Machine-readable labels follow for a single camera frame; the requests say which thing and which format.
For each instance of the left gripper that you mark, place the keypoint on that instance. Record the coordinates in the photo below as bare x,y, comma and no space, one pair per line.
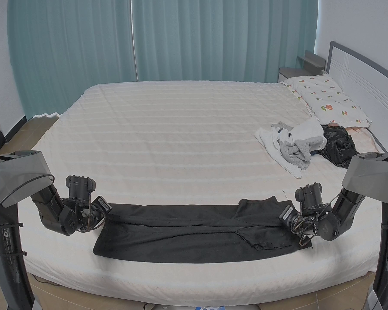
98,216

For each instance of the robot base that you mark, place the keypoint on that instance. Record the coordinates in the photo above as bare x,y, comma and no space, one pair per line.
168,308

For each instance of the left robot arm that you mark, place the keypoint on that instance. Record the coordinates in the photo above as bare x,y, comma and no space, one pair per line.
55,211

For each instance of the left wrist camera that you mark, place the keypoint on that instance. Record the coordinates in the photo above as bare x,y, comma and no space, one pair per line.
91,186

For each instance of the blue-green curtain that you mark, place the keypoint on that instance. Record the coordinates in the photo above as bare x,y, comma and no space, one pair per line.
68,44
213,27

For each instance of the black shiny garment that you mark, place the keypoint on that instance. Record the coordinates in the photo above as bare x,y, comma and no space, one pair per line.
338,145

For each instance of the black T-shirt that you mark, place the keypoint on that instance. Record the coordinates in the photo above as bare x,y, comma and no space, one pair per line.
181,231

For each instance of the white printed pillow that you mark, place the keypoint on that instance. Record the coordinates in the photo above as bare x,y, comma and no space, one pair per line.
326,98

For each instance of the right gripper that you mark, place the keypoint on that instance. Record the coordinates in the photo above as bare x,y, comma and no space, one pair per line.
292,221

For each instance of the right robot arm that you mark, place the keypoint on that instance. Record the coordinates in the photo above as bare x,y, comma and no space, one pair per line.
349,211

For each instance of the pile of clothes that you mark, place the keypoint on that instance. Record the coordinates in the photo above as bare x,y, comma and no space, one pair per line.
297,144

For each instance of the bed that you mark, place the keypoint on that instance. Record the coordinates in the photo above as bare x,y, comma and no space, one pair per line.
181,124

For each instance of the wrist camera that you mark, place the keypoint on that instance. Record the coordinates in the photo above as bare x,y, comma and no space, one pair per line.
91,186
300,195

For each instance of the grey bedside table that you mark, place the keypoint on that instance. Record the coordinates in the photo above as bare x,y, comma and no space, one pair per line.
289,71

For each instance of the dark blue garment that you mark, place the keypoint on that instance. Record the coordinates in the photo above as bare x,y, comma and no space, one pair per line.
314,151

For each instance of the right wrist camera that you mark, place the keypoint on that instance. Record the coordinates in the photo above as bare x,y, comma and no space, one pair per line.
300,195

